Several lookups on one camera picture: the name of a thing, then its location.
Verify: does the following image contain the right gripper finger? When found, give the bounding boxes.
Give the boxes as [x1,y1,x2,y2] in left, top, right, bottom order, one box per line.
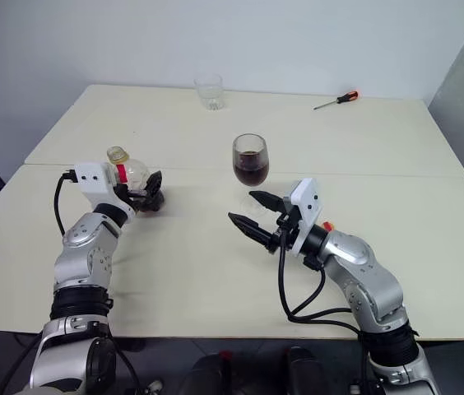
[248,190,288,216]
[227,211,277,253]

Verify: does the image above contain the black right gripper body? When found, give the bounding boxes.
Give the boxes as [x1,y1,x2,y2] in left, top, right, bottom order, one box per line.
[271,205,301,253]

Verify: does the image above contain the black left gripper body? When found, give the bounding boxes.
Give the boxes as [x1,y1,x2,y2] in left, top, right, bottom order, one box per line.
[113,184,137,211]

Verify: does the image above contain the clear plastic drink bottle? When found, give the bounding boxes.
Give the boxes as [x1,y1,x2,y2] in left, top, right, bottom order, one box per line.
[106,146,166,214]

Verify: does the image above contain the stemmed wine glass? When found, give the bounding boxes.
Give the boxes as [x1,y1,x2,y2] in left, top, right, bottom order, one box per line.
[231,132,271,216]

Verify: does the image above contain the clear glass tumbler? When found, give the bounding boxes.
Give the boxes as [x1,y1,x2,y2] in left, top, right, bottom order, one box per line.
[193,73,225,112]

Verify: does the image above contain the dark rounded shape red stripe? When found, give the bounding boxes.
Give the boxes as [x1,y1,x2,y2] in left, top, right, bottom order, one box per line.
[188,349,238,395]

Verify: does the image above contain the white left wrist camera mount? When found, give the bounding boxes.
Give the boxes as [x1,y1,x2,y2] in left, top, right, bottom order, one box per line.
[73,161,123,207]

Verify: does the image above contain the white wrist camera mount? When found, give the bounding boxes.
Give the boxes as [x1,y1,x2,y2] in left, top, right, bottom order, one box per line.
[73,161,123,207]
[283,177,324,258]

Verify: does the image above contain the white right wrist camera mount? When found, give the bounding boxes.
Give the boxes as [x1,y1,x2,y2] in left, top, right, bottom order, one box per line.
[283,177,324,258]

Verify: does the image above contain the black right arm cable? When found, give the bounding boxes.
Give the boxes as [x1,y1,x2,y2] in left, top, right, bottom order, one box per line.
[276,234,375,395]

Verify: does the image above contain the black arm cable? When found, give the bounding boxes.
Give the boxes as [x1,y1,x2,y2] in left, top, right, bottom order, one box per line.
[276,234,375,395]
[53,169,77,238]

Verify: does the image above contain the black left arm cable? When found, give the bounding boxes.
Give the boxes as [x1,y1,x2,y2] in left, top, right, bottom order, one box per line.
[53,169,77,238]

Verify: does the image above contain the orange black handled screwdriver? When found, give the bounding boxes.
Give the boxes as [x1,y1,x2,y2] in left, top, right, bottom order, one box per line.
[313,90,360,111]

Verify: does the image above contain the black left shoulder cable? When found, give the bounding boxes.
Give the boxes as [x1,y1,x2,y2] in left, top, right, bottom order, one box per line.
[108,337,141,395]
[0,332,44,395]

